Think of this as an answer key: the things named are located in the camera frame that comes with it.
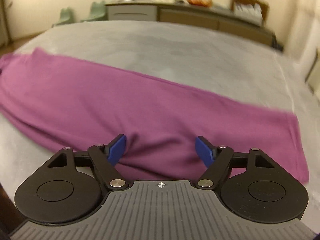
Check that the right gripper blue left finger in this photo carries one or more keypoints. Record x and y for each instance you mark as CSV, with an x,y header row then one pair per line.
x,y
104,159

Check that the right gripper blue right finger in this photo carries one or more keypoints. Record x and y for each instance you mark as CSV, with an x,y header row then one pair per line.
x,y
217,160

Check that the purple garment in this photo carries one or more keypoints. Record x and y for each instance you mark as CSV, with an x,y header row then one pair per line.
x,y
60,101

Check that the grey brown sideboard cabinet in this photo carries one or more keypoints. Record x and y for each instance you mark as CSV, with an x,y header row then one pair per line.
x,y
190,15

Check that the left green plastic chair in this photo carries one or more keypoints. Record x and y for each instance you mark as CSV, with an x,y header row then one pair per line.
x,y
66,17

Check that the green plastic chair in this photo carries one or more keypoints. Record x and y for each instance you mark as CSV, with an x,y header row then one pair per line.
x,y
66,17
98,12

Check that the right green plastic chair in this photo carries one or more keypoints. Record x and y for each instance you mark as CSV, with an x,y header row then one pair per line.
x,y
98,12

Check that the white storage basket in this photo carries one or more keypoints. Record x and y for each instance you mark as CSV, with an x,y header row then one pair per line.
x,y
249,13

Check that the red fruit bowl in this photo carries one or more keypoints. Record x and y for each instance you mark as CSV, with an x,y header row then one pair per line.
x,y
201,3

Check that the brown woven board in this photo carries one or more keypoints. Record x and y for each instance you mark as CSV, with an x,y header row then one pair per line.
x,y
264,6

